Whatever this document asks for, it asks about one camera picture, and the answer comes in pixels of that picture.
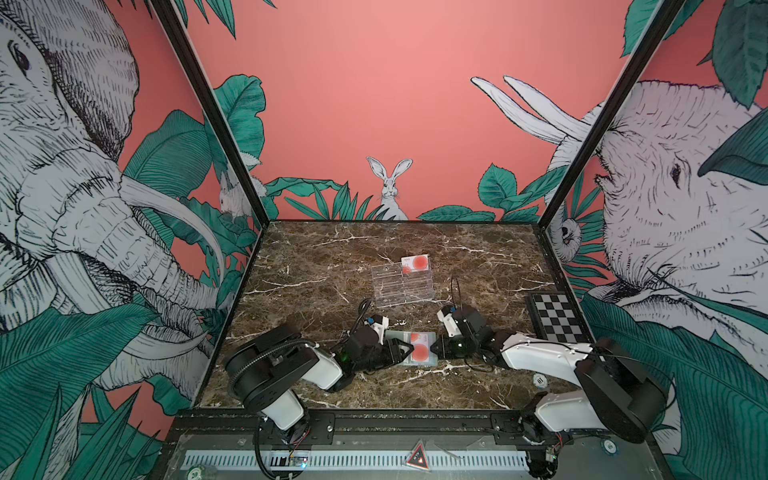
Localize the clear plastic organizer box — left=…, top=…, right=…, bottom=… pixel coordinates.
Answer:
left=371, top=264, right=435, bottom=307

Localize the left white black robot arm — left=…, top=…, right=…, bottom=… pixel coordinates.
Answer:
left=224, top=315, right=415, bottom=443

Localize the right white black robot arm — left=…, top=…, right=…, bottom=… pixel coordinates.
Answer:
left=430, top=304, right=667, bottom=446

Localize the small white round disc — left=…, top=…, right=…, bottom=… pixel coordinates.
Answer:
left=532, top=373, right=548, bottom=389

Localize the black white checkerboard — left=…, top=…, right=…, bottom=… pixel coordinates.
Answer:
left=526, top=291, right=594, bottom=343

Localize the red warning triangle sticker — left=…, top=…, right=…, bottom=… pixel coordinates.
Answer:
left=405, top=440, right=430, bottom=471

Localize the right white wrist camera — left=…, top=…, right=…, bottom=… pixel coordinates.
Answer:
left=437, top=305, right=461, bottom=338

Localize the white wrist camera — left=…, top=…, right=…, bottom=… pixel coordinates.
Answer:
left=437, top=305, right=461, bottom=338
left=365, top=314, right=389, bottom=344

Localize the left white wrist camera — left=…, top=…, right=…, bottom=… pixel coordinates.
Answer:
left=365, top=314, right=389, bottom=344

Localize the black mounting rail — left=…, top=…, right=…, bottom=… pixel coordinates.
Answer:
left=162, top=407, right=618, bottom=453

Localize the white slotted cable duct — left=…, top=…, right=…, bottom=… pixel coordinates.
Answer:
left=179, top=450, right=528, bottom=472

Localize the right black frame post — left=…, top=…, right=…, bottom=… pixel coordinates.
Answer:
left=537, top=0, right=685, bottom=229

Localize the black frame post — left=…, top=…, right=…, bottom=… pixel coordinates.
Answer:
left=149, top=0, right=271, bottom=228
left=537, top=0, right=685, bottom=229

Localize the left black frame post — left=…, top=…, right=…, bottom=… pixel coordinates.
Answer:
left=149, top=0, right=271, bottom=228

